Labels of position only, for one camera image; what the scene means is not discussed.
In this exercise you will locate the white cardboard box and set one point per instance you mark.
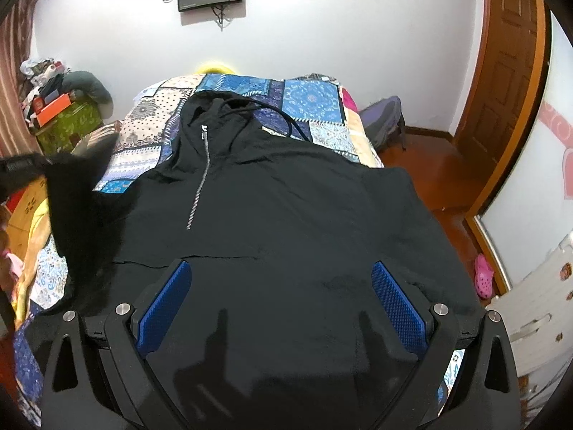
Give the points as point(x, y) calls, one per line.
point(537, 312)

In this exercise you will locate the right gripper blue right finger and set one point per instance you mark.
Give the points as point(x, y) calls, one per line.
point(409, 325)

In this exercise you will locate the purple grey backpack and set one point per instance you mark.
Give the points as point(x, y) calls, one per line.
point(384, 122)

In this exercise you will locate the orange flat box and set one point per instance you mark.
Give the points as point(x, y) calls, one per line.
point(52, 110)

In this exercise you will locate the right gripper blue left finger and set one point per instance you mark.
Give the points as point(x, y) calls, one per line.
point(158, 305)

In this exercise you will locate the patchwork blue bed quilt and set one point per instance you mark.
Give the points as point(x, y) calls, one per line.
point(286, 111)

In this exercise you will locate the grey stuffed pillow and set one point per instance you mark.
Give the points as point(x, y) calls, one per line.
point(87, 83)

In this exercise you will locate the yellow ring pillow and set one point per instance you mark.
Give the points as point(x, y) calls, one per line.
point(213, 66)

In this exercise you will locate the green patterned storage box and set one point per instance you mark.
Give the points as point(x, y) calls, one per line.
point(63, 133)

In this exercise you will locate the black zip hoodie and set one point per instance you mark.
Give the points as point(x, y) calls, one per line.
point(268, 232)

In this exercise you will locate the striped pink curtain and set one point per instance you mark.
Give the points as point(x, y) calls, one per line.
point(16, 31)

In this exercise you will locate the brown wooden door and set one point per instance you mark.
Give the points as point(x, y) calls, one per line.
point(507, 86)

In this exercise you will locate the pink croc shoe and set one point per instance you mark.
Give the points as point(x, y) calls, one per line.
point(483, 277)

